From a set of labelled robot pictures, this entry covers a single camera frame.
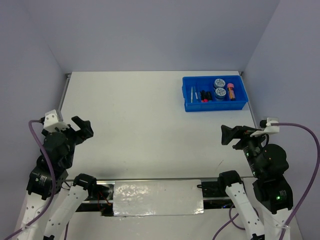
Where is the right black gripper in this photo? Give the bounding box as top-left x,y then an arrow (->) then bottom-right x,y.
220,122 -> 270,176

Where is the blue labelled tub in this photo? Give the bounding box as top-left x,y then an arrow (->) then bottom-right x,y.
214,88 -> 227,101

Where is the pink black highlighter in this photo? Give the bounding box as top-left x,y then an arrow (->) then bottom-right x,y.
200,90 -> 208,103

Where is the orange black highlighter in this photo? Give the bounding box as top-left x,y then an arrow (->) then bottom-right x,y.
206,91 -> 213,102

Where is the pink capped eraser bottle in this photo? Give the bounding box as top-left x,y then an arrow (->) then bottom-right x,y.
227,83 -> 236,101

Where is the blue black highlighter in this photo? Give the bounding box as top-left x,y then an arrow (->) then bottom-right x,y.
196,91 -> 202,103

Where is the blue patterned round jar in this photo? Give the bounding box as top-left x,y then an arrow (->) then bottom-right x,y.
213,78 -> 226,89

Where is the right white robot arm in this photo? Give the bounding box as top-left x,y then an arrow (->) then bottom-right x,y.
217,120 -> 293,240

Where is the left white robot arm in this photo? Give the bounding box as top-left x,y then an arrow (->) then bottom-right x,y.
16,113 -> 98,240

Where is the blue divided plastic bin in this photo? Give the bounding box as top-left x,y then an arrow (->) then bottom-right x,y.
182,75 -> 249,112

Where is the silver foil plate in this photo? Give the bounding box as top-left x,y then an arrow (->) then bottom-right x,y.
113,179 -> 204,217

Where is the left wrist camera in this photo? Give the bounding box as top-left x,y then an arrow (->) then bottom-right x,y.
43,109 -> 70,133

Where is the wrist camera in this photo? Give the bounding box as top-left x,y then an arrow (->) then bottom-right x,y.
43,109 -> 70,133
250,117 -> 280,138

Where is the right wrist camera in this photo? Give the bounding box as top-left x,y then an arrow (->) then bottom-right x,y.
250,117 -> 280,138

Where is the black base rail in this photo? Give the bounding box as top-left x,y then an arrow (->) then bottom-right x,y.
75,178 -> 233,217

